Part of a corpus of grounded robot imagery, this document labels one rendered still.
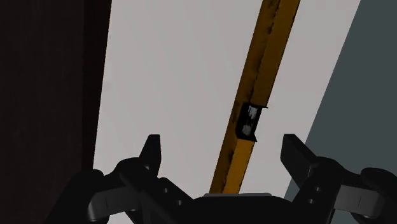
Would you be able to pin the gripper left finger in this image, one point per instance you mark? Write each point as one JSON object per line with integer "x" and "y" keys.
{"x": 141, "y": 183}

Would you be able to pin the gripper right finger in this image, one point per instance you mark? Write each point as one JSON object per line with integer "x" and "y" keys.
{"x": 322, "y": 180}

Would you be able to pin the long yellow bar, black band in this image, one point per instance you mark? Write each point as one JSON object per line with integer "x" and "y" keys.
{"x": 257, "y": 93}

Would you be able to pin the dark brown cabinet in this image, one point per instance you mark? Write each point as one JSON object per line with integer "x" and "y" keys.
{"x": 46, "y": 108}

